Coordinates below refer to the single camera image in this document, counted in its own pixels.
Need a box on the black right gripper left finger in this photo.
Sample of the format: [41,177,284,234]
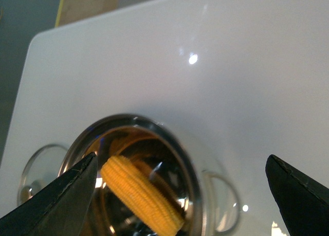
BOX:
[1,152,98,235]

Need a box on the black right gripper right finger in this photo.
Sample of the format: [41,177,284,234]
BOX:
[265,155,328,235]

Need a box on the glass pot lid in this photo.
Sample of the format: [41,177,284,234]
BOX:
[17,144,68,205]

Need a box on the yellow corn cob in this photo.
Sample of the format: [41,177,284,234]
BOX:
[100,156,184,235]

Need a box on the white electric cooking pot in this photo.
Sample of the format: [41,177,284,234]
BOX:
[60,114,240,235]

